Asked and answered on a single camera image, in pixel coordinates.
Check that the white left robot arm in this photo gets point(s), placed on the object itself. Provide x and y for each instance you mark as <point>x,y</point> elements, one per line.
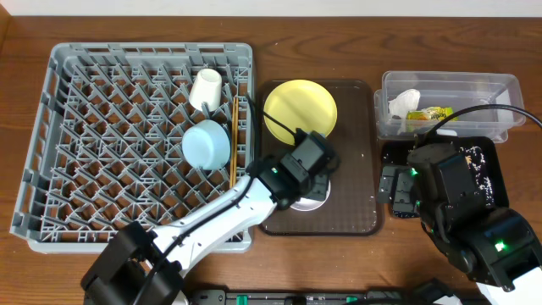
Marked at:
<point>148,267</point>

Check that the green pandan cake wrapper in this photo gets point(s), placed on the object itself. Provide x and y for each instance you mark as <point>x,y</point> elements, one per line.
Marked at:
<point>430,113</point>

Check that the white bowl with food residue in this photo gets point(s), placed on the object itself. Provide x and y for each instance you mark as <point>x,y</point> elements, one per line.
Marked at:
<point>306,205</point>

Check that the wooden chopsticks pair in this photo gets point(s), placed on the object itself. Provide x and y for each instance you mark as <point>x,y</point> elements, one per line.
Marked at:
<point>234,140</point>

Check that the white plastic cup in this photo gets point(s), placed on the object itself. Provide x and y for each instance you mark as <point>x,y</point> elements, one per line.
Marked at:
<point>207,88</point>

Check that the dark brown serving tray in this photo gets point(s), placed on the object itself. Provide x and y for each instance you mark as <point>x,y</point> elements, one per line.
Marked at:
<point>351,208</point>

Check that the white tissue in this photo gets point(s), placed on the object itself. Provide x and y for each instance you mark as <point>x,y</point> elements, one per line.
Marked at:
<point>404,103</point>

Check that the spilled rice and nuts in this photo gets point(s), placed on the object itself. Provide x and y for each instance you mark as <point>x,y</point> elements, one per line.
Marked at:
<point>478,167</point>

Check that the light blue bowl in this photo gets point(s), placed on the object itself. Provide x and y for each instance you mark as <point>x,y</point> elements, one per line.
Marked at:
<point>206,145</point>

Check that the grey dishwasher rack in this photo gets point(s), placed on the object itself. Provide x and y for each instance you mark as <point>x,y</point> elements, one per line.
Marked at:
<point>106,144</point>

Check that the clear plastic bin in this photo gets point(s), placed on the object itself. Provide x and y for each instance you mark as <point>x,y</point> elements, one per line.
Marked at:
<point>454,90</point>

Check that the black plastic bin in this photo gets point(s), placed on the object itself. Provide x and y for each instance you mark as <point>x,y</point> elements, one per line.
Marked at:
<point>395,152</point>

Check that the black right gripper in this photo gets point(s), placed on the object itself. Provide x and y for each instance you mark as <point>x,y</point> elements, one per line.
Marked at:
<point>403,198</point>

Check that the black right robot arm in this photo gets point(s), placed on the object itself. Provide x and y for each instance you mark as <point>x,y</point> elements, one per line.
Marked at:
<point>455,188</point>

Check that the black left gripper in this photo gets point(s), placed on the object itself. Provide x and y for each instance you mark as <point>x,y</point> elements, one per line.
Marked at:
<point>318,186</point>

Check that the yellow plate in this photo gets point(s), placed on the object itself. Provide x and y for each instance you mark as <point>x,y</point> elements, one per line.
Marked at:
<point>302,104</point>

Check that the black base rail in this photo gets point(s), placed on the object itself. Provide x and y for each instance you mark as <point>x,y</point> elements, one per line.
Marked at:
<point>429,292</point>

